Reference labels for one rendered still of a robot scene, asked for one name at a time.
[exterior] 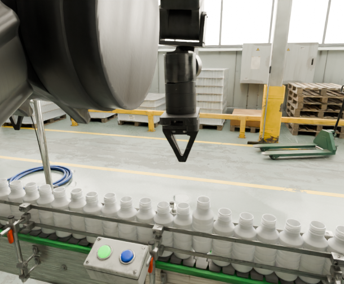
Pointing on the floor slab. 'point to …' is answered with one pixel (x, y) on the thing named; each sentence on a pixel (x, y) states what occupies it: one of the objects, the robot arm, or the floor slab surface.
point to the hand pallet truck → (327, 135)
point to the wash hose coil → (43, 169)
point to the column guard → (272, 113)
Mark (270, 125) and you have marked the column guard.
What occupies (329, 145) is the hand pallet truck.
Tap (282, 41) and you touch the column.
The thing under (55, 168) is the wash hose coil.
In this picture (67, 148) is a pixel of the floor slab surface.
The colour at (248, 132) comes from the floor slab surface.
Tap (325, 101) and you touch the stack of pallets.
